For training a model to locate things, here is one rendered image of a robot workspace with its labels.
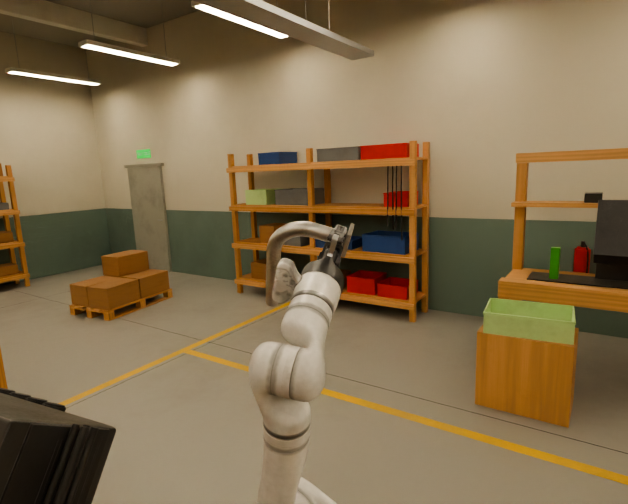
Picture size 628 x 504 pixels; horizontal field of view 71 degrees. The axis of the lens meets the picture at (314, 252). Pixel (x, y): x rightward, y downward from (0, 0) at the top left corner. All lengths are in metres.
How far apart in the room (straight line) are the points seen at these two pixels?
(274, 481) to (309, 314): 0.25
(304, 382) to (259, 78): 6.97
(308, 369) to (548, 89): 5.24
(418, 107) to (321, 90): 1.50
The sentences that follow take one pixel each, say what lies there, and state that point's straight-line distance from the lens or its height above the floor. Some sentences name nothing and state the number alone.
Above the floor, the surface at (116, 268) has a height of 0.57.
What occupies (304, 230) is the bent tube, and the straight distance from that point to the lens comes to 0.84.
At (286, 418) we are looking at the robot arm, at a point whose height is 1.57.
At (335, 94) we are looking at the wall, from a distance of 6.56.
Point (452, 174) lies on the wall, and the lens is 5.80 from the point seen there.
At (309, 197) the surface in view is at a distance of 6.04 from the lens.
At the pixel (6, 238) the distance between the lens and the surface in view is 9.55.
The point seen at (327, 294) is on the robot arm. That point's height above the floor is 1.72.
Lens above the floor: 1.91
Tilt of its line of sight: 11 degrees down
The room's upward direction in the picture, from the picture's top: 2 degrees counter-clockwise
